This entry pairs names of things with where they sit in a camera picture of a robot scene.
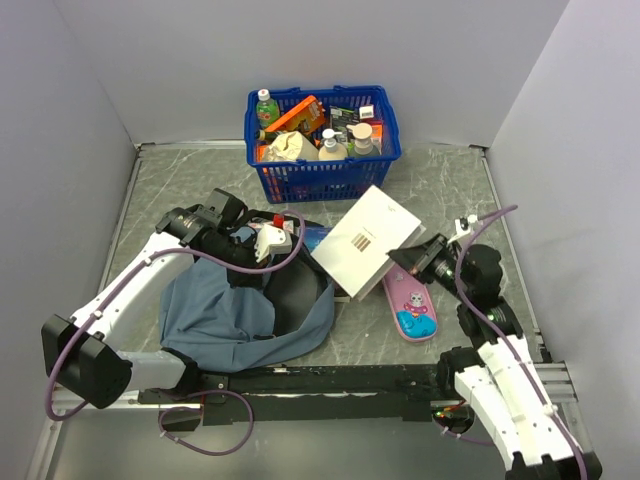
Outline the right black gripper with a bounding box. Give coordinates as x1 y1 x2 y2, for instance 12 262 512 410
389 233 473 303

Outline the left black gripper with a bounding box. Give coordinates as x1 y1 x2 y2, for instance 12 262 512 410
205 230 272 290

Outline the pink cat pencil case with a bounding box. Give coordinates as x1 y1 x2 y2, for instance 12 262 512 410
382 265 438 342

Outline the white notebook with barcode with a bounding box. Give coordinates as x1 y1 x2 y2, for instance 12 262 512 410
311 186 425 301

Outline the Jane Eyre book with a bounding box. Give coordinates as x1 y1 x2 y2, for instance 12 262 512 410
304 225 351 303

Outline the blue grey backpack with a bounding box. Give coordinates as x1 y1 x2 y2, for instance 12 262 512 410
158 219 335 373

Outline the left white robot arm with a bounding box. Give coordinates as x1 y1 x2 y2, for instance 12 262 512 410
41 189 262 409

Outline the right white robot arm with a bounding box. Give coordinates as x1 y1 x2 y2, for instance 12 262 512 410
388 234 603 479

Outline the beige crumpled paper bag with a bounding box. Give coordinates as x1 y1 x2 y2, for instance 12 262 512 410
259 132 319 162

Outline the blue plastic shopping basket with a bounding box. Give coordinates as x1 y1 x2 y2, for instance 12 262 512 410
244 85 402 204

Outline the beige pump bottle white cap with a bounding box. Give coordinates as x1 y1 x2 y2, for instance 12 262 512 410
318 128 348 161

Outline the orange box in basket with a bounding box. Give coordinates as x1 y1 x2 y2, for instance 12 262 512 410
371 122 384 150

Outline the grey pump bottle beige cap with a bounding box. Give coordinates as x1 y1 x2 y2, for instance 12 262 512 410
347 123 380 158

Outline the green drink bottle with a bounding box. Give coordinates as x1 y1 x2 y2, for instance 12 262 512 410
256 89 280 129

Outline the orange snack box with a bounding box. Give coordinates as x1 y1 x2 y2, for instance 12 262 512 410
264 95 326 135

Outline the small white barcode box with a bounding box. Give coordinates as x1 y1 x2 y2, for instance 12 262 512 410
359 104 375 120

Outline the black green product box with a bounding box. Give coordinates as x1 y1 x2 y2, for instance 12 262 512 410
329 105 360 132

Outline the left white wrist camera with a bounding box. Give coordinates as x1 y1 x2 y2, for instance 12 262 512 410
253 215 293 263

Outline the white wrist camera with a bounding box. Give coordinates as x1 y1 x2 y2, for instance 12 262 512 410
449 214 478 243
253 215 293 263

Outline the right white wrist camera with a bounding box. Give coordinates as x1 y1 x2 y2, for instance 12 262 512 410
449 214 478 243

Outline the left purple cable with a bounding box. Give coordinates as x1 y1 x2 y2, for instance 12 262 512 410
44 208 307 422

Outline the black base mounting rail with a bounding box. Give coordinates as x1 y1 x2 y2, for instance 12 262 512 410
138 364 470 426

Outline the aluminium frame rail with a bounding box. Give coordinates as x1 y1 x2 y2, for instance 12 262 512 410
534 328 578 404

